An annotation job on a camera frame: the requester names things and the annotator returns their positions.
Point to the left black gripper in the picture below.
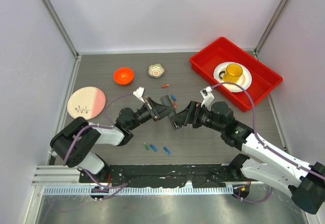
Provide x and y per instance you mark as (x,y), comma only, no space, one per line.
(156,108)

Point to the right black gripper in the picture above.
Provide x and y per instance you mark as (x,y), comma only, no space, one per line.
(190,115)

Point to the black remote control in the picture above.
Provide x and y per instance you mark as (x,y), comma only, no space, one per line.
(165,100)

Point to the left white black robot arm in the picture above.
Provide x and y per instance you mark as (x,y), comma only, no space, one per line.
(74,143)

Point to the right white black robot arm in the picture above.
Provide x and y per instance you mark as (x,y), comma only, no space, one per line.
(259,159)

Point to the green battery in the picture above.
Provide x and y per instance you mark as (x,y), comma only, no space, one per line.
(146,146)

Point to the small patterned flower bowl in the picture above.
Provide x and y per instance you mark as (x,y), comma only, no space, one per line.
(156,70)

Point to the blue battery middle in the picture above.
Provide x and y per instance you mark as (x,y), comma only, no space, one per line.
(153,147)

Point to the blue battery right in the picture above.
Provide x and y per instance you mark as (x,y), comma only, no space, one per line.
(167,151)

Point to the orange bowl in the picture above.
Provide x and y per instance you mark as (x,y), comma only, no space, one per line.
(123,76)

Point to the yellow glass mug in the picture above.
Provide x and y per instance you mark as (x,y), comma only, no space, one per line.
(232,73)

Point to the pink white floral plate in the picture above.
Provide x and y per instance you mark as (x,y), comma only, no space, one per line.
(87,102)

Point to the red plastic bin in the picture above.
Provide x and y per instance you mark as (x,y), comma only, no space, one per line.
(264,79)

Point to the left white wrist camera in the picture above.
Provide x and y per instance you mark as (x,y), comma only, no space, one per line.
(138,93)

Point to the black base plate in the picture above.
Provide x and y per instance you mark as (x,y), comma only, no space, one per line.
(168,176)

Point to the slotted cable duct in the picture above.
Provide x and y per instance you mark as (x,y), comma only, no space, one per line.
(131,191)

